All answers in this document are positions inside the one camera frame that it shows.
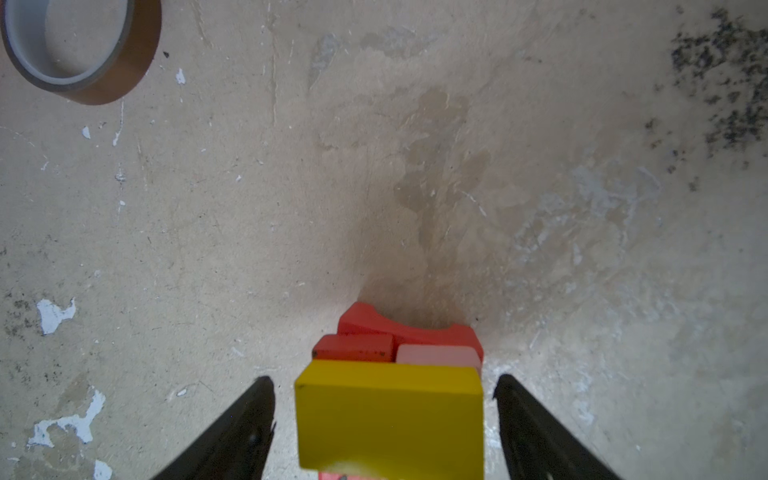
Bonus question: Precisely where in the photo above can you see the brown tape roll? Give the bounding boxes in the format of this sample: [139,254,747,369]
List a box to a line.
[1,0,162,105]

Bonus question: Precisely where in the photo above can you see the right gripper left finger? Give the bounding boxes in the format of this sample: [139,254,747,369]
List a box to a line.
[154,376,276,480]

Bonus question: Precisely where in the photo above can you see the yellow block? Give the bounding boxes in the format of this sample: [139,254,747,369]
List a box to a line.
[294,360,484,479]

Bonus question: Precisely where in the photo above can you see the red block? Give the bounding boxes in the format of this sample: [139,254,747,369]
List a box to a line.
[336,302,484,361]
[312,334,396,363]

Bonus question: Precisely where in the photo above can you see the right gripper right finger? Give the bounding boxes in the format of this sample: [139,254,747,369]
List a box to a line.
[493,374,619,480]

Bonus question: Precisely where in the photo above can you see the pink wood block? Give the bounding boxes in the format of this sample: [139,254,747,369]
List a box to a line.
[395,344,482,377]

